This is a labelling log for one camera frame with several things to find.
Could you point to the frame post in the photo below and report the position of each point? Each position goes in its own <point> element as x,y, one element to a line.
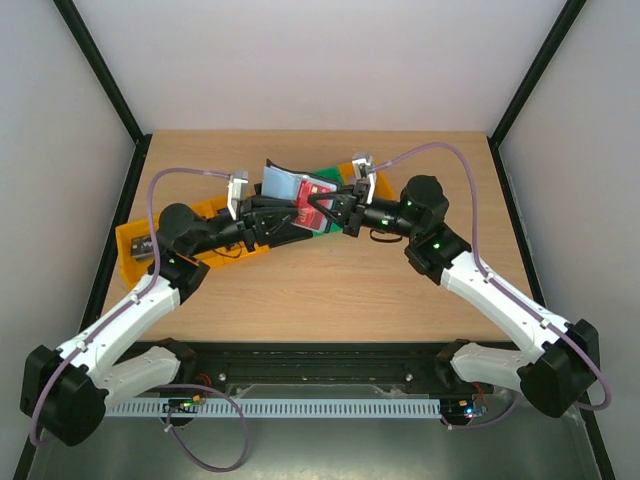
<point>93,56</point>
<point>562,25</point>

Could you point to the left frame post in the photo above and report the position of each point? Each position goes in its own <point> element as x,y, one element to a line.
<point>93,56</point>

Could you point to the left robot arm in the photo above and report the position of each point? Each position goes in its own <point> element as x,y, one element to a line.
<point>67,390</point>

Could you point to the green bin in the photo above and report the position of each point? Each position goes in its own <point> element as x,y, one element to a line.
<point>334,174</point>

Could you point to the white slotted cable duct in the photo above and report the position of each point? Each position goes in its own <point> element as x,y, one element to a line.
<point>281,408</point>

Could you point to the right yellow bin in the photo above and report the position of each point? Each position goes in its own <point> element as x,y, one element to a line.
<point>383,188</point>

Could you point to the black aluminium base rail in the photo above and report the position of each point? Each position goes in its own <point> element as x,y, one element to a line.
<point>413,367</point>

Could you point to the right frame post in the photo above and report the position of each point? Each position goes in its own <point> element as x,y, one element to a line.
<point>562,25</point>

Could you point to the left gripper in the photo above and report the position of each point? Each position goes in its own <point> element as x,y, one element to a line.
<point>246,223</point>

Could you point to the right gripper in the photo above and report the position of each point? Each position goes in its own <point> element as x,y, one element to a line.
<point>356,212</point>

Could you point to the black bin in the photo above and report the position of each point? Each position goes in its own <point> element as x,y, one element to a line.
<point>279,216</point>

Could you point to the red VIP card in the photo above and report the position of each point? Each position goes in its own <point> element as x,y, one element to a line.
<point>309,218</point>

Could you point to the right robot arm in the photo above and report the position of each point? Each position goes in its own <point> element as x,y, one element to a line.
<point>555,361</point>

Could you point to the black leather card holder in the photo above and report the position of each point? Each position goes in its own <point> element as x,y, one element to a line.
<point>284,183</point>

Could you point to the far left yellow bin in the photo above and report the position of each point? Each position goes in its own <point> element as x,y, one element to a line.
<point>130,270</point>

